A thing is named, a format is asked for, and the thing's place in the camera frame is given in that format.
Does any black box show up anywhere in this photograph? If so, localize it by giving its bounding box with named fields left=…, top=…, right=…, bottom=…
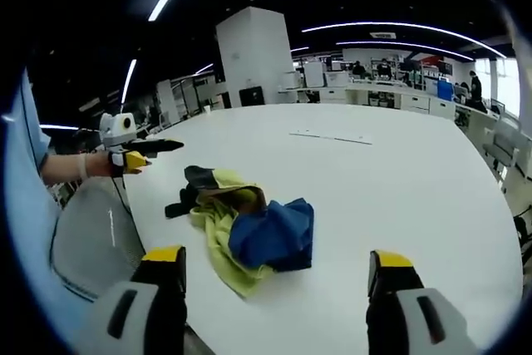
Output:
left=239, top=85, right=266, bottom=107

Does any blue bin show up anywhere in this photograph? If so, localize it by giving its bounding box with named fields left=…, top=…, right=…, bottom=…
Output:
left=436, top=80, right=456, bottom=101

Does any person's left hand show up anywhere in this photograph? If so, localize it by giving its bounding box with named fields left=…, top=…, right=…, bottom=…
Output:
left=77, top=151, right=126, bottom=180

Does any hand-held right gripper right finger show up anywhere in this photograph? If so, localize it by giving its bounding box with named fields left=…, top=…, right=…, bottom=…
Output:
left=365, top=249, right=481, bottom=355

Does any yellow blue black garment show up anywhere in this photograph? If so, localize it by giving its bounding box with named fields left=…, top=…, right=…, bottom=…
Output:
left=164, top=165, right=316, bottom=300

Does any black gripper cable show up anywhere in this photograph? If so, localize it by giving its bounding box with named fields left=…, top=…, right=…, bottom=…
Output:
left=109, top=172, right=135, bottom=217

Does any grey mesh office chair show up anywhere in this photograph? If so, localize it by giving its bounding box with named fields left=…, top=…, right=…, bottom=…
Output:
left=49, top=181, right=147, bottom=303

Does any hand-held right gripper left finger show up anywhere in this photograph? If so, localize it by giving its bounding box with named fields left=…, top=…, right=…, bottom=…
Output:
left=69, top=245, right=189, bottom=355

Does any white office chair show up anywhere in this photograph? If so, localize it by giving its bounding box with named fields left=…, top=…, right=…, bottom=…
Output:
left=481, top=115, right=525, bottom=180

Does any white square pillar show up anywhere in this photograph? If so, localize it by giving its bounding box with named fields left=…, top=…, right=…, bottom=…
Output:
left=214, top=6, right=298, bottom=109

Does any person in light blue shirt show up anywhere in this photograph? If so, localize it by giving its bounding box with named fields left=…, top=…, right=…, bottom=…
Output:
left=3, top=67, right=99, bottom=304

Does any white cabinet appliance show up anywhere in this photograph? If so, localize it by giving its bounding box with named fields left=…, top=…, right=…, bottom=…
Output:
left=304, top=61, right=326, bottom=89

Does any white drawer cabinet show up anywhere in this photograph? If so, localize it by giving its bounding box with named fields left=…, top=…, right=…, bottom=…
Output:
left=400, top=92, right=431, bottom=115

